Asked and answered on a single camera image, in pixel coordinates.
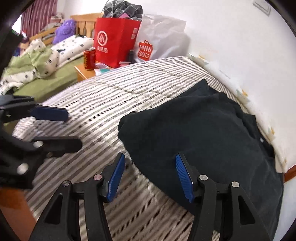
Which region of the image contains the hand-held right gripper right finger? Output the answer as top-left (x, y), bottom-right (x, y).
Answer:
top-left (175, 153), bottom-right (271, 241)

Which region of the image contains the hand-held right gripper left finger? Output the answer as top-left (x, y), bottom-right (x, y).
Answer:
top-left (29, 152), bottom-right (126, 241)

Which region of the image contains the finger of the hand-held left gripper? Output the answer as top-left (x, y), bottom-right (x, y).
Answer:
top-left (0, 94), bottom-right (69, 125)
top-left (0, 136), bottom-right (83, 189)

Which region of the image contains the black sweatshirt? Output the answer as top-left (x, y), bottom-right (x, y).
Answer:
top-left (118, 79), bottom-right (285, 241)

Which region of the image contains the green white printed blanket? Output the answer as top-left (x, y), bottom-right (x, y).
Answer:
top-left (0, 38), bottom-right (60, 94)

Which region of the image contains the green bed sheet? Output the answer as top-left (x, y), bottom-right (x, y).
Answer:
top-left (5, 56), bottom-right (85, 103)

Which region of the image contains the red striped curtain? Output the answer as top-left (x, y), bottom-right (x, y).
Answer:
top-left (21, 0), bottom-right (58, 39)

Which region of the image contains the light wooden nightstand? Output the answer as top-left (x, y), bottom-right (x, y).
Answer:
top-left (74, 62), bottom-right (116, 82)

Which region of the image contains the grey striped mattress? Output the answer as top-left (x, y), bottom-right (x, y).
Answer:
top-left (11, 56), bottom-right (255, 241)

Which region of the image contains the purple plush toy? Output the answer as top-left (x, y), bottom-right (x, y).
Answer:
top-left (53, 19), bottom-right (77, 44)

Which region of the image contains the white printed pillow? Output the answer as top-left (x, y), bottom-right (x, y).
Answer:
top-left (51, 35), bottom-right (94, 67)

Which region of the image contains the red drink can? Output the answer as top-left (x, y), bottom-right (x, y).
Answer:
top-left (84, 47), bottom-right (97, 71)

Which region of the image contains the light wooden headboard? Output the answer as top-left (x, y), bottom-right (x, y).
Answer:
top-left (18, 13), bottom-right (104, 49)

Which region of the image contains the red paper bag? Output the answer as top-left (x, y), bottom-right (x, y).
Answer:
top-left (94, 17), bottom-right (141, 69)

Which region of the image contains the grey plaid cloth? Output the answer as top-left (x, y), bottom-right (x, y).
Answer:
top-left (103, 0), bottom-right (143, 22)

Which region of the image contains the white plastic bag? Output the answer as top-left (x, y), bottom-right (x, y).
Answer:
top-left (133, 14), bottom-right (190, 63)

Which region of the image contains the brown wooden bed frame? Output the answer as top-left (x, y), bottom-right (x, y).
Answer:
top-left (283, 163), bottom-right (296, 184)

